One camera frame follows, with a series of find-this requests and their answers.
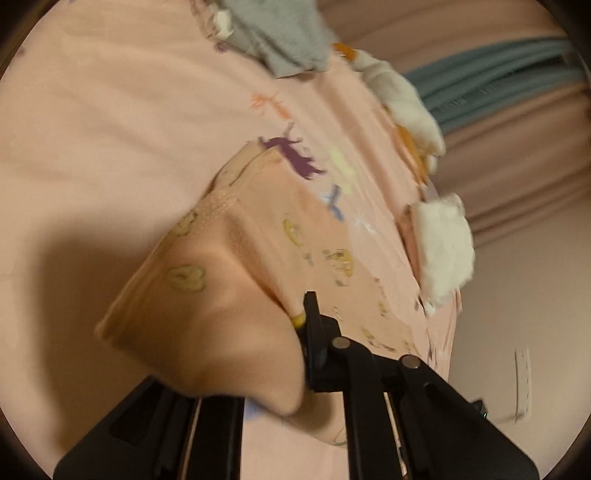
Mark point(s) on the grey garment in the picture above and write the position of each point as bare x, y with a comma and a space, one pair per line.
281, 32

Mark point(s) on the white wall outlet strip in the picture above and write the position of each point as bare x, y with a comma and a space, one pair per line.
522, 383

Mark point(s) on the white fluffy cloth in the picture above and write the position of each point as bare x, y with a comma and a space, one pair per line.
406, 106

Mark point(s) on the peach printed baby romper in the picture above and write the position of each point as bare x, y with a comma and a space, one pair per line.
221, 286

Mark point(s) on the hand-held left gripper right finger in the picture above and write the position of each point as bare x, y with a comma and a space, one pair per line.
318, 350

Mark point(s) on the white folded cloth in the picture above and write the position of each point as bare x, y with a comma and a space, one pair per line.
443, 249

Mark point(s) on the teal curtain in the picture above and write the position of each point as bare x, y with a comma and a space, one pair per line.
498, 78

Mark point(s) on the pink curtain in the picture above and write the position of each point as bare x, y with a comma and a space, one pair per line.
521, 161
415, 27

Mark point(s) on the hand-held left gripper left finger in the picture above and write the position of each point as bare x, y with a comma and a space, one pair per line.
138, 429

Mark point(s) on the pink printed blanket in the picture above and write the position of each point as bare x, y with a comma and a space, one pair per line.
92, 138

